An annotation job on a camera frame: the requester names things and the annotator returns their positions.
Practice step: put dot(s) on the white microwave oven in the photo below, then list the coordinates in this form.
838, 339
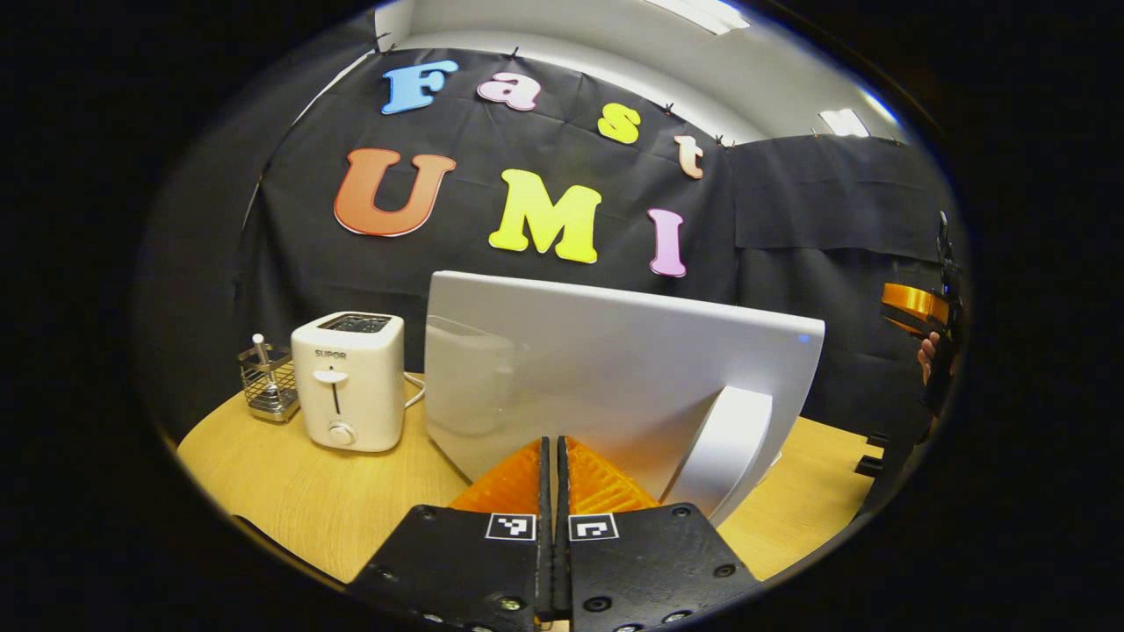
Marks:
615, 360

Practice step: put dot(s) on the white toaster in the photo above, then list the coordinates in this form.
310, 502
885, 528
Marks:
351, 386

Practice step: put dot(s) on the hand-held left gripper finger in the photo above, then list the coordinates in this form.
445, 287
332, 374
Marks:
563, 491
543, 491

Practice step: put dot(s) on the black table clamp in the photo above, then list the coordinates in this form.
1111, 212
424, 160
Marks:
877, 438
869, 467

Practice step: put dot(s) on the small ceiling light panel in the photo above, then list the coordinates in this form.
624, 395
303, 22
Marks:
843, 122

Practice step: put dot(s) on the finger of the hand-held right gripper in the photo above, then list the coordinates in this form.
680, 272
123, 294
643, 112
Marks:
913, 303

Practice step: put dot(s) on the black backdrop cloth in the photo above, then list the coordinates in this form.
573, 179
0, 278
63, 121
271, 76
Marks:
790, 202

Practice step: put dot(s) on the long ceiling light panel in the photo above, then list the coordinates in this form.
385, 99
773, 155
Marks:
702, 13

